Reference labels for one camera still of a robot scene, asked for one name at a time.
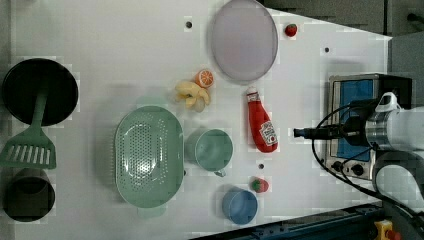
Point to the red ketchup bottle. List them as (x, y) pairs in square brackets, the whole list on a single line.
[(262, 129)]

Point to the red strawberry near plate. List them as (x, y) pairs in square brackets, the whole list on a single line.
[(291, 30)]

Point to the yellow red emergency button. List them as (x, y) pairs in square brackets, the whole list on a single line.
[(385, 231)]

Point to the black cylinder cup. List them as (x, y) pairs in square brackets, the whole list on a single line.
[(29, 196)]

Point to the black toaster oven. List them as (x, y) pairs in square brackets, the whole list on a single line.
[(359, 160)]

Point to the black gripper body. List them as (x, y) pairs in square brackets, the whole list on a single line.
[(353, 129)]

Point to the blue cup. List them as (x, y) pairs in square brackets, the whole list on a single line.
[(239, 205)]

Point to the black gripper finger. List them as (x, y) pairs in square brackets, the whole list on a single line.
[(322, 133)]

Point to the green metal mug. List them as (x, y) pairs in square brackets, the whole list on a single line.
[(210, 149)]

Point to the green spatula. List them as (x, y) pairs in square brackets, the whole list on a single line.
[(31, 148)]

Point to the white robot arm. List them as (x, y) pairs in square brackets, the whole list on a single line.
[(394, 134)]

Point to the orange slice toy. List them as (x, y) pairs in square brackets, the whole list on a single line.
[(204, 78)]

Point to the red strawberry near cup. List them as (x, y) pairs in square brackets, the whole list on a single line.
[(259, 185)]

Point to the blue table frame rail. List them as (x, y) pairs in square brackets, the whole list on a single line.
[(353, 223)]

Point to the black round pan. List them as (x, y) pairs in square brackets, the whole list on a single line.
[(21, 85)]

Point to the grey oval plate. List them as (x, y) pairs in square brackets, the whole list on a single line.
[(244, 40)]

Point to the peeled banana toy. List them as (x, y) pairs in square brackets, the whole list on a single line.
[(194, 96)]

